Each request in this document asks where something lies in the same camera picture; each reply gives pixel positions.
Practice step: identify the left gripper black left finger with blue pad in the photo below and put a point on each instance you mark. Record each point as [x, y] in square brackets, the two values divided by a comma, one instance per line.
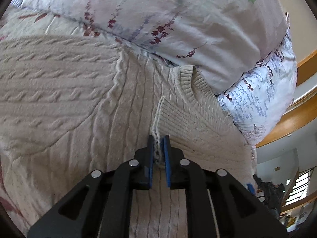
[100, 204]

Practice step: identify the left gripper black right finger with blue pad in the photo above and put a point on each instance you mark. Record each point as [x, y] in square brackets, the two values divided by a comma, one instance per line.
[217, 205]

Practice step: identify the beige cable knit sweater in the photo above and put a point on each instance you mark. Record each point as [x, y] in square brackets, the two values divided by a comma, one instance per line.
[72, 105]

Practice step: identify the window with bars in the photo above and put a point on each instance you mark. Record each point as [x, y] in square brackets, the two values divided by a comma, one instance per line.
[300, 189]

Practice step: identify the wooden headboard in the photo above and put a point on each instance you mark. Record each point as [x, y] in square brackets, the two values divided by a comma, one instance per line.
[303, 109]

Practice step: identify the white pillow blue floral print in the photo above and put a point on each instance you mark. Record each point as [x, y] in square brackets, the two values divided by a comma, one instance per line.
[261, 96]

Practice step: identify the white floral pillow red sprigs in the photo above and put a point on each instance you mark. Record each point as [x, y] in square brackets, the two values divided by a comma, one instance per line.
[224, 38]

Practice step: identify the floral bed cover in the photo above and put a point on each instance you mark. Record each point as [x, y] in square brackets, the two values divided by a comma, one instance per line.
[17, 22]

